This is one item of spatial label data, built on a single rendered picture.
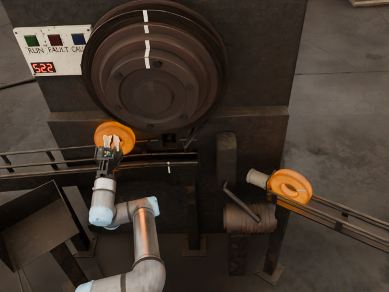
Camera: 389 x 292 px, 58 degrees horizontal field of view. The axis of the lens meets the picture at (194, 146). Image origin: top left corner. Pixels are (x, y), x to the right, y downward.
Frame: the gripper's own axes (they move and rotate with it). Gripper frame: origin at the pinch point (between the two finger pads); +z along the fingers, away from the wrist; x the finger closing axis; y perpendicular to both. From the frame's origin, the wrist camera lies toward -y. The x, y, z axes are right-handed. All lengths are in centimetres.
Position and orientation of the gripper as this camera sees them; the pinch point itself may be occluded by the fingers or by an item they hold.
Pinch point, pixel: (113, 135)
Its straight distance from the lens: 139.3
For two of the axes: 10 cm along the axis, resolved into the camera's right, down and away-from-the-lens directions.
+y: -0.6, -4.9, -8.7
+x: -10.0, 0.3, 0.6
